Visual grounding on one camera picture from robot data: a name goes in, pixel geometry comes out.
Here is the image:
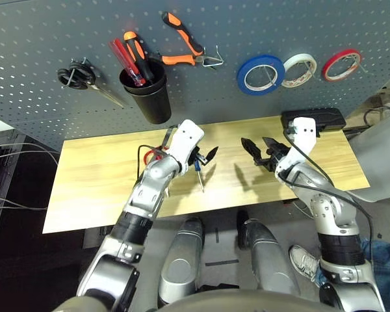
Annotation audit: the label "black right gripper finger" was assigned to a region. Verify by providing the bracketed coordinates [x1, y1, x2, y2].
[240, 137, 265, 166]
[262, 136, 289, 154]

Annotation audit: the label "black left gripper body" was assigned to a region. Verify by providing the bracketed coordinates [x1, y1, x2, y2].
[183, 146, 204, 172]

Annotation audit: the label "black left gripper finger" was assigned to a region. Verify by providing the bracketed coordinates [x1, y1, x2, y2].
[201, 146, 220, 165]

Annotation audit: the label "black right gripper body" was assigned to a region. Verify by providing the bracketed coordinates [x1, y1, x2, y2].
[254, 147, 292, 174]

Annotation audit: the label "blue handled screwdriver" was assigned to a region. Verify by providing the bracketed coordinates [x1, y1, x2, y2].
[194, 159, 205, 193]

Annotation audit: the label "red handled scissors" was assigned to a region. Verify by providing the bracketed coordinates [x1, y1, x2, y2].
[144, 148, 170, 198]

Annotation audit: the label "blue tape roll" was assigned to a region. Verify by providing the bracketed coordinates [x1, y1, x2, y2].
[236, 54, 286, 96]

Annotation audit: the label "orange black needle-nose pliers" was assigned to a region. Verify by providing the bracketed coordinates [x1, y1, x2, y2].
[161, 12, 220, 68]

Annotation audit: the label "dark grey perforated pegboard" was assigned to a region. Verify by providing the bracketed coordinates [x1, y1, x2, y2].
[0, 0, 390, 153]

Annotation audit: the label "black plastic tool case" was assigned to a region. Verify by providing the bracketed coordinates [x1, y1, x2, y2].
[281, 108, 347, 137]

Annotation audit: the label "black plastic cup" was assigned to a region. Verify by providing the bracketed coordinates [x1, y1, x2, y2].
[119, 58, 172, 125]

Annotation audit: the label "silver double peg hook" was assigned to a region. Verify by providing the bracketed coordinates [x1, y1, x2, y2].
[263, 64, 277, 87]

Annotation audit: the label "white printed tape roll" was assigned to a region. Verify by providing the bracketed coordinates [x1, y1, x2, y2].
[281, 53, 318, 88]

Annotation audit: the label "red tape roll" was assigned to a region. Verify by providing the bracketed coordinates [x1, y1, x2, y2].
[321, 48, 363, 82]

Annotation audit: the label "silver right robot leg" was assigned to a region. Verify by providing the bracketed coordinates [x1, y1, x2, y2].
[237, 211, 300, 295]

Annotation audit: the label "silver robot leg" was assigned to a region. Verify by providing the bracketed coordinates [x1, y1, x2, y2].
[237, 211, 300, 295]
[157, 217, 205, 306]

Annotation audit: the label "silver left robot leg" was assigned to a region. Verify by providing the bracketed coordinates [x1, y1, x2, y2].
[157, 217, 205, 306]

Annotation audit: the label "large white machine housing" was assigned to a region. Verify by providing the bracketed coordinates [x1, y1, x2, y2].
[346, 107, 390, 202]

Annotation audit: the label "white grey sneaker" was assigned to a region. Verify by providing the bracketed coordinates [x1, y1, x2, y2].
[289, 244, 322, 287]

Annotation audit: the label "olive robot torso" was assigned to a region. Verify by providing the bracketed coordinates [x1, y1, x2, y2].
[51, 289, 345, 312]

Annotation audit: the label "silver scissors peg hook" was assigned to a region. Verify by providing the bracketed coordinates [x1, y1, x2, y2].
[62, 57, 87, 89]

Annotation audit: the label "blue jeans leg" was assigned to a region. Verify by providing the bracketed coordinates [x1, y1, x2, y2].
[311, 239, 390, 312]

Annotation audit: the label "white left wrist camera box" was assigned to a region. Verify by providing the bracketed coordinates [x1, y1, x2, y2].
[167, 119, 205, 176]

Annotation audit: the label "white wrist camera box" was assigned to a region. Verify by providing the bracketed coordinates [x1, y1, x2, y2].
[274, 117, 317, 173]
[167, 119, 205, 176]

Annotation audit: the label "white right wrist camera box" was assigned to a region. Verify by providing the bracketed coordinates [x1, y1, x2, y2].
[274, 117, 317, 173]

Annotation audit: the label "black left wrist camera cable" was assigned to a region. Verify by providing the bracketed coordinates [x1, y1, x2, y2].
[136, 125, 179, 178]

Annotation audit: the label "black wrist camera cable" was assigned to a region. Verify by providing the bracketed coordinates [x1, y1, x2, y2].
[136, 125, 179, 178]
[278, 128, 374, 261]

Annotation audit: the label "silver wire pliers holder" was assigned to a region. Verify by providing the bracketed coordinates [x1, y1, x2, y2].
[201, 45, 225, 71]

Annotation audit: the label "grey coiled floor cable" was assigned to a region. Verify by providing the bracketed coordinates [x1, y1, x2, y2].
[363, 106, 390, 126]

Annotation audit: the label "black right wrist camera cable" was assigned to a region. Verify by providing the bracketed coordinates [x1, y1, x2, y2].
[278, 128, 374, 261]

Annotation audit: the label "orange black screwdriver handle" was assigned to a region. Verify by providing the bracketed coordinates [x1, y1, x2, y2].
[123, 31, 155, 84]

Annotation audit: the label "black handled scissors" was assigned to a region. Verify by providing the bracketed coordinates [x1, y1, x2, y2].
[57, 57, 127, 109]

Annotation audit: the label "thin grey cable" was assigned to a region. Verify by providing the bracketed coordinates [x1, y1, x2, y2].
[0, 194, 48, 212]
[0, 142, 60, 165]

